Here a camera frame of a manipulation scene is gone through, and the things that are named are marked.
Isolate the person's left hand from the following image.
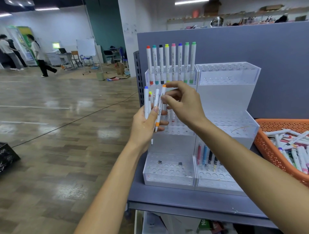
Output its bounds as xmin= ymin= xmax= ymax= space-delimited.
xmin=129 ymin=106 xmax=169 ymax=153

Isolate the person's right hand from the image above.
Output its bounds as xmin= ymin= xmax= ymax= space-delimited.
xmin=160 ymin=81 xmax=208 ymax=130

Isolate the orange capped marker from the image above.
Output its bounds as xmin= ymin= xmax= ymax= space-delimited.
xmin=155 ymin=84 xmax=167 ymax=132

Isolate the blue capped marker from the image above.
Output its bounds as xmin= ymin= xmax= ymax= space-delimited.
xmin=144 ymin=86 xmax=149 ymax=120

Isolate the person's left forearm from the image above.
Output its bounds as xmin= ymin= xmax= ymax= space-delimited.
xmin=74 ymin=141 xmax=151 ymax=234

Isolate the person's right forearm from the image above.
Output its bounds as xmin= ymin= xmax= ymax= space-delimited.
xmin=193 ymin=118 xmax=309 ymax=234

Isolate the row of standing markers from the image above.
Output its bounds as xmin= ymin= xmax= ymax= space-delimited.
xmin=146 ymin=42 xmax=197 ymax=85

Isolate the clear tiered acrylic marker holder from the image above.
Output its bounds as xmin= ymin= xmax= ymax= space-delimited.
xmin=142 ymin=65 xmax=199 ymax=191
xmin=194 ymin=62 xmax=262 ymax=197

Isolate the grey metal shelf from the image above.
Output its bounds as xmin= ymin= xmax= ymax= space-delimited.
xmin=127 ymin=142 xmax=280 ymax=229

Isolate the white whiteboard on stand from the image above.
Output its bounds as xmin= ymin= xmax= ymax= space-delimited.
xmin=76 ymin=38 xmax=103 ymax=76

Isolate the large cardboard box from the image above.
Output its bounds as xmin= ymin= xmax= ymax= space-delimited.
xmin=203 ymin=1 xmax=222 ymax=16

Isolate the grey desk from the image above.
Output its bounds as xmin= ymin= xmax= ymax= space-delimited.
xmin=57 ymin=52 xmax=75 ymax=70

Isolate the white box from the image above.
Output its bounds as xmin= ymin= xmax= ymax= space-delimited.
xmin=142 ymin=210 xmax=169 ymax=234

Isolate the orange perforated plastic basket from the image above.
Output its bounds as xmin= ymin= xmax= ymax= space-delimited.
xmin=253 ymin=118 xmax=309 ymax=187

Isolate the grey partition panel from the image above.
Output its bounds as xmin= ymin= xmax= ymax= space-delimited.
xmin=137 ymin=21 xmax=309 ymax=120

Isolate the green package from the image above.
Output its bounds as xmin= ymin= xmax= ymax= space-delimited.
xmin=196 ymin=218 xmax=226 ymax=234

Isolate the pile of loose markers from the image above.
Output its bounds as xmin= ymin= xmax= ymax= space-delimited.
xmin=263 ymin=129 xmax=309 ymax=175

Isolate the green drinks fridge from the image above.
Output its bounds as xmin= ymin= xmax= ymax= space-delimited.
xmin=6 ymin=26 xmax=38 ymax=67

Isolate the black plastic crate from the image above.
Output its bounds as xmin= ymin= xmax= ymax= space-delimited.
xmin=0 ymin=142 xmax=21 ymax=174

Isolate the grey perforated shelf post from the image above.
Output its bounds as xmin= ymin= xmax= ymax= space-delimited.
xmin=133 ymin=51 xmax=145 ymax=108

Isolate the black floor cable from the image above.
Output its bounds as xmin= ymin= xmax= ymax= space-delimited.
xmin=12 ymin=92 xmax=138 ymax=148

